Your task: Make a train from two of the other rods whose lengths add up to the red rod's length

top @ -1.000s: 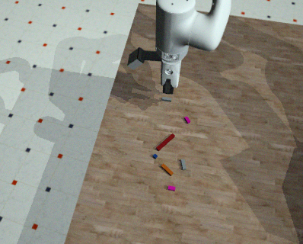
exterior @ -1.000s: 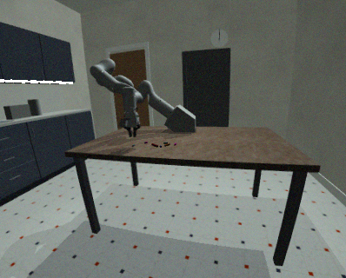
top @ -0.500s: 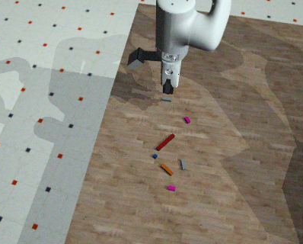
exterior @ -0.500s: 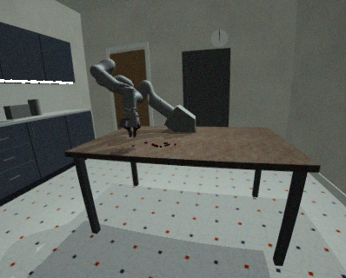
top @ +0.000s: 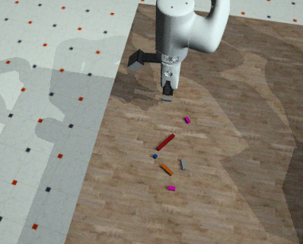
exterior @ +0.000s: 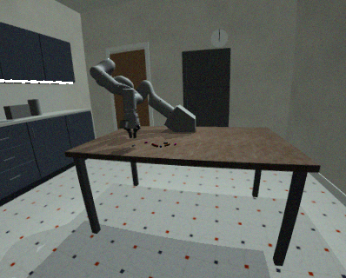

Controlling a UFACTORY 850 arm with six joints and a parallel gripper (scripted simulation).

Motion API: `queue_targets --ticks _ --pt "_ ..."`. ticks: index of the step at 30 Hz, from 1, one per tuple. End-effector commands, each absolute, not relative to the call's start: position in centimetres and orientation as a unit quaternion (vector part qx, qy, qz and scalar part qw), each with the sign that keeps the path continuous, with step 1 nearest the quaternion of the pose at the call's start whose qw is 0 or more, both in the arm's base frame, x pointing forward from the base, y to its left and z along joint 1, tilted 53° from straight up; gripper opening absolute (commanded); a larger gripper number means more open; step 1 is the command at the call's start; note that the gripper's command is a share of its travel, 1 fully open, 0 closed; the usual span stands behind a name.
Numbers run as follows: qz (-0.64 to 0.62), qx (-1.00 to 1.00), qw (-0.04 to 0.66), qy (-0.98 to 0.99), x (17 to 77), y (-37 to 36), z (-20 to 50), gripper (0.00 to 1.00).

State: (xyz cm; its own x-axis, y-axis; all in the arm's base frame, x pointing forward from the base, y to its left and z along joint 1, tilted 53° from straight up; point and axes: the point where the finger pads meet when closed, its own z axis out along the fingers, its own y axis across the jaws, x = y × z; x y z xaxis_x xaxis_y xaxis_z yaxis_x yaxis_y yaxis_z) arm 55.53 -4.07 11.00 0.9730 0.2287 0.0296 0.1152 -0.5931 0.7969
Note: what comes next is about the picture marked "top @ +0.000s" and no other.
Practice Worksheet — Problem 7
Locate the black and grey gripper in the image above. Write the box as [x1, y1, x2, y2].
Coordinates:
[160, 59, 183, 96]

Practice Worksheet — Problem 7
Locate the red rod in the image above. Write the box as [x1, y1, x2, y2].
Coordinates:
[156, 134, 175, 151]

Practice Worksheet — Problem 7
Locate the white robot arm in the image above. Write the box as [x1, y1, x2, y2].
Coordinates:
[127, 0, 230, 72]

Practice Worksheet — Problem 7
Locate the orange rectangular bar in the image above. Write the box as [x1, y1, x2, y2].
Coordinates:
[161, 163, 173, 176]

